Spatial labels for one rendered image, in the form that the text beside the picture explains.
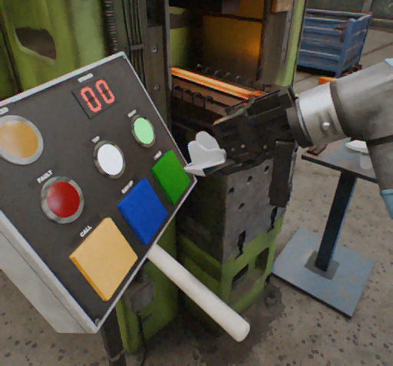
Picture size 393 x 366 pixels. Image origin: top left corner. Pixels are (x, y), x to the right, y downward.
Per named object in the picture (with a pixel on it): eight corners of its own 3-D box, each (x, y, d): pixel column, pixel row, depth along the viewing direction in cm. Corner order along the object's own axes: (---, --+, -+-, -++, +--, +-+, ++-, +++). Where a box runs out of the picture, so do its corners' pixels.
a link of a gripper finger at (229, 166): (207, 157, 54) (255, 142, 49) (213, 166, 54) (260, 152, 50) (197, 173, 50) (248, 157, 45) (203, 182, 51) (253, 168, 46)
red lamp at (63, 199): (90, 210, 42) (84, 183, 39) (54, 228, 39) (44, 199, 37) (78, 199, 43) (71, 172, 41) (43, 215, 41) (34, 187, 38)
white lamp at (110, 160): (130, 169, 49) (127, 145, 47) (104, 183, 47) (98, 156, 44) (119, 162, 51) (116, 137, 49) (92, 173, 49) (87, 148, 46)
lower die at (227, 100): (265, 117, 103) (268, 90, 99) (222, 136, 92) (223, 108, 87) (176, 84, 129) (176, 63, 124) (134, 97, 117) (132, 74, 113)
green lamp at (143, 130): (160, 140, 57) (159, 118, 55) (138, 150, 55) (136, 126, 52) (150, 135, 59) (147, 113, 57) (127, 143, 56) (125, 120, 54)
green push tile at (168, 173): (191, 181, 63) (172, 148, 60) (175, 205, 56) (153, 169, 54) (183, 183, 64) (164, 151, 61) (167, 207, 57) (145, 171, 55)
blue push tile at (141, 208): (168, 213, 55) (145, 177, 52) (147, 245, 49) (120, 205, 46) (160, 215, 56) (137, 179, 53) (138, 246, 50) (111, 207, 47)
